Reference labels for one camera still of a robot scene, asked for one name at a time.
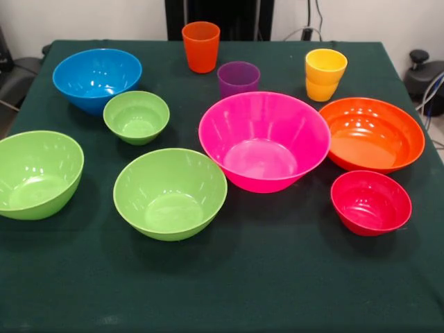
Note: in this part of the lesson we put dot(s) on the large green plastic bowl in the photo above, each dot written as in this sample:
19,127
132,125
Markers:
34,173
170,194

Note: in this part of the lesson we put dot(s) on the small red plastic bowl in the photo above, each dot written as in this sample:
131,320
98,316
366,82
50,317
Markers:
371,204

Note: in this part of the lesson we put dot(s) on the small green plastic bowl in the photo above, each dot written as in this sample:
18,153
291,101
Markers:
135,121

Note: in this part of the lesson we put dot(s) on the pink plastic bowl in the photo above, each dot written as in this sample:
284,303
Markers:
263,145

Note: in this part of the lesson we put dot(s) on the orange plastic bowl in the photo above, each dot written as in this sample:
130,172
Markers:
374,138

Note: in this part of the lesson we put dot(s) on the purple plastic cup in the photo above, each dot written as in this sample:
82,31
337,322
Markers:
238,81

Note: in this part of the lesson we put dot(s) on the black power plug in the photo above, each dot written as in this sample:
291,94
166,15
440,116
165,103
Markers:
307,34

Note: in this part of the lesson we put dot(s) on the black equipment base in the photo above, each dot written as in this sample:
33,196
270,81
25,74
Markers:
419,76

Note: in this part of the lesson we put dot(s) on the orange plastic cup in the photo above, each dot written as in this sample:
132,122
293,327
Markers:
201,48

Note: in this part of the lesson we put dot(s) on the dark green tablecloth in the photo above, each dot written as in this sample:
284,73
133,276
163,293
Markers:
243,277

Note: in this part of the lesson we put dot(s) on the yellow plastic cup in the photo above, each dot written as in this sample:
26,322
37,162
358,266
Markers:
322,92
326,66

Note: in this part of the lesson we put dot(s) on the blue plastic bowl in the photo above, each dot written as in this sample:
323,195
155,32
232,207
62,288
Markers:
97,76

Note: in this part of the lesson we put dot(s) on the black office chair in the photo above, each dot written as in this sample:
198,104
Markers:
21,76

